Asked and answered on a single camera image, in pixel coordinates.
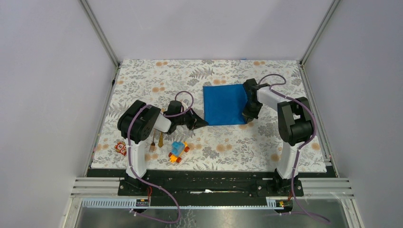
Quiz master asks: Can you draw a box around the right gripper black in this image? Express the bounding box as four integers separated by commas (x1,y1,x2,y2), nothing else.
241,101,262,124

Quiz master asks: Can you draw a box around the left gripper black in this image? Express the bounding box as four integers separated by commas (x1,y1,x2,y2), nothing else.
174,106,208,130

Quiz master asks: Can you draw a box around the blue cloth napkin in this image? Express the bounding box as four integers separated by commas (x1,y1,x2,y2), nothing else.
203,84,247,126

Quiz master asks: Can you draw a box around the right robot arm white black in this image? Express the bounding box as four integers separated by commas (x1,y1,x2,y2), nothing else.
242,79,317,196

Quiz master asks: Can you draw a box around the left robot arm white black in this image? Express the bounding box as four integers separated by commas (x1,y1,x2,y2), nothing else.
117,100,209,195

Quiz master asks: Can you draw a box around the blue orange toy car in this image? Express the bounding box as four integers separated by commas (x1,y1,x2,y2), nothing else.
168,141,190,163

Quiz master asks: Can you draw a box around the gold fork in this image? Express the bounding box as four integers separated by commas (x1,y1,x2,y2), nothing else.
149,131,156,153

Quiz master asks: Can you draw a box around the red owl toy block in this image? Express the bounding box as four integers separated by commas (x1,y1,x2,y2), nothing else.
114,141,127,156

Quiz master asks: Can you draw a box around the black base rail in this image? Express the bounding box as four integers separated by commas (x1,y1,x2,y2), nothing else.
118,170,304,207

